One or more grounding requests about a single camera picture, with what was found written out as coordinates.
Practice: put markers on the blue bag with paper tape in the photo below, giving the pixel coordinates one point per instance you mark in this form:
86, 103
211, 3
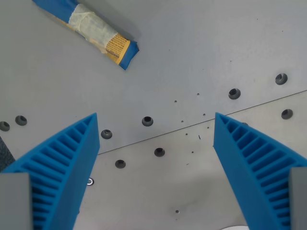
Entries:
96, 24

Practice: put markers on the dark textured pad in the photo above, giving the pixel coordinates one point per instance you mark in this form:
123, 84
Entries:
5, 155

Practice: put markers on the silver screw in table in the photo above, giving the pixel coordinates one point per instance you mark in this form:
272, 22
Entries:
90, 181

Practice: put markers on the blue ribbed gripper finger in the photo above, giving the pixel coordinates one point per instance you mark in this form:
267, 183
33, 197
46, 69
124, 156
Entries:
72, 163
239, 163

